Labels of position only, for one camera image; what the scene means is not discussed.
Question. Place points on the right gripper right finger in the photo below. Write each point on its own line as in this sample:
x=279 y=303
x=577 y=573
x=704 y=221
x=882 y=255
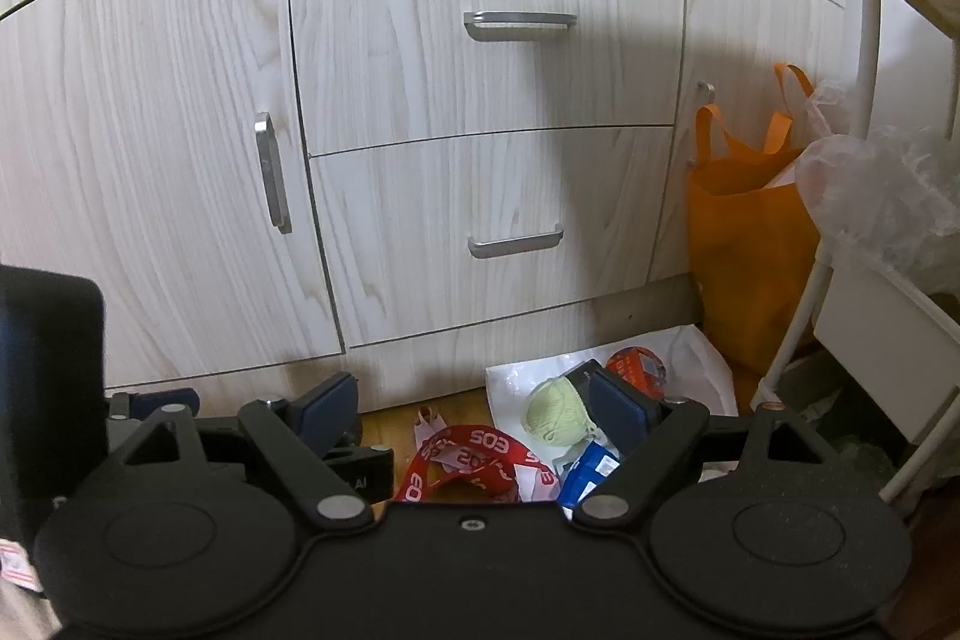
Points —
x=660 y=448

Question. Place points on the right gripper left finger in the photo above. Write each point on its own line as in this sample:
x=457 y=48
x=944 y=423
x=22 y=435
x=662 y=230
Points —
x=294 y=438

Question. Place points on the pale green yarn ball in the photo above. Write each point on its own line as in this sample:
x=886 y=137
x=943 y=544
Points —
x=556 y=414

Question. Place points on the red snack box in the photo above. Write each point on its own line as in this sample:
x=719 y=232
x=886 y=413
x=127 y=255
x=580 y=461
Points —
x=640 y=368

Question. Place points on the white plastic bag on floor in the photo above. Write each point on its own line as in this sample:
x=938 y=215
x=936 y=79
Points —
x=693 y=369

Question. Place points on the blue white small box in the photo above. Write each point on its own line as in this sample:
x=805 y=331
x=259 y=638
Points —
x=591 y=468

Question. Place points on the orange fabric tote bag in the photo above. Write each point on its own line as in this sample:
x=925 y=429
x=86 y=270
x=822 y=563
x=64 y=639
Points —
x=750 y=242

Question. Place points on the left cabinet door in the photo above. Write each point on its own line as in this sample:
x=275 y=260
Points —
x=154 y=147

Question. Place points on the cabinet door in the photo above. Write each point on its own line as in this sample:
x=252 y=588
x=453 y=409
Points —
x=154 y=147
x=729 y=51

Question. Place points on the clear plastic bag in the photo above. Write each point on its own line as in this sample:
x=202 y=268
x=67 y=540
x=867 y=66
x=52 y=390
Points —
x=892 y=197

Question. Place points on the right cabinet door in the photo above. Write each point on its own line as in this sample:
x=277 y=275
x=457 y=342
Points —
x=729 y=51

